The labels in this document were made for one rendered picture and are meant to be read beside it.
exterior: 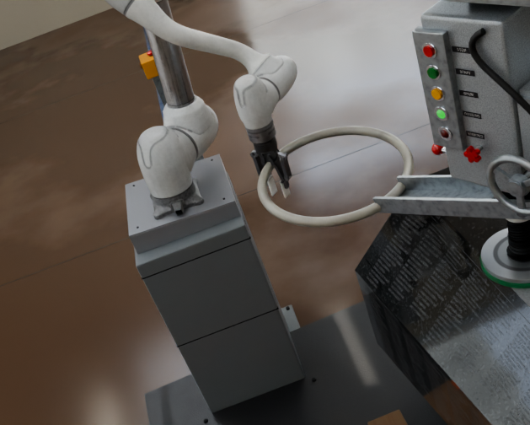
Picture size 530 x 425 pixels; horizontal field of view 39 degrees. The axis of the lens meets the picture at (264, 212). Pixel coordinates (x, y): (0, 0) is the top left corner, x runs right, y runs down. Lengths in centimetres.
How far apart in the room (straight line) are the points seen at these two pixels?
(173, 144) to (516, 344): 128
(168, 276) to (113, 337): 111
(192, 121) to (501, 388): 138
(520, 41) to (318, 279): 210
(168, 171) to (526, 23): 137
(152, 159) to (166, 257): 33
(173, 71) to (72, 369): 163
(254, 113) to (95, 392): 165
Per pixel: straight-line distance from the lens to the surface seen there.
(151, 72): 338
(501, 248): 202
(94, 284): 406
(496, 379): 193
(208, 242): 255
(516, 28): 155
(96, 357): 361
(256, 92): 226
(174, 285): 263
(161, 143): 251
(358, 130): 248
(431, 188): 214
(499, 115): 162
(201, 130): 266
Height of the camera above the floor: 220
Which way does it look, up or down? 33 degrees down
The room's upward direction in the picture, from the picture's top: 20 degrees counter-clockwise
